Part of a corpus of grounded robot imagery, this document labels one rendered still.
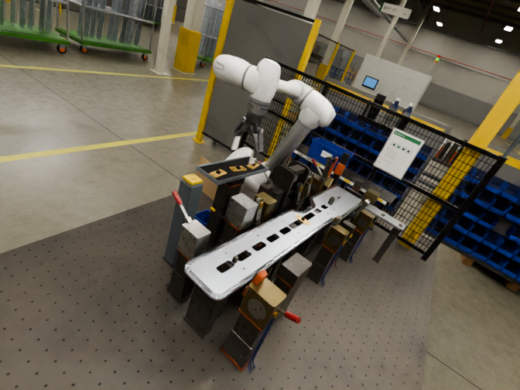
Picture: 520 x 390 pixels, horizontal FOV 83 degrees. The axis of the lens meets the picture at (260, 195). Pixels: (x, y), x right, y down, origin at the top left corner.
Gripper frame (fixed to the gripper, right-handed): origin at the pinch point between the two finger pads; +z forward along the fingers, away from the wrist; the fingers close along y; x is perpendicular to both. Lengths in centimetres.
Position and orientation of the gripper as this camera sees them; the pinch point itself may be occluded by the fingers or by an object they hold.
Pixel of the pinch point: (242, 154)
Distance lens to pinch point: 137.6
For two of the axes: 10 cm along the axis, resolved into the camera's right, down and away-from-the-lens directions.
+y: 6.2, 5.5, -5.6
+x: 7.2, -1.2, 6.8
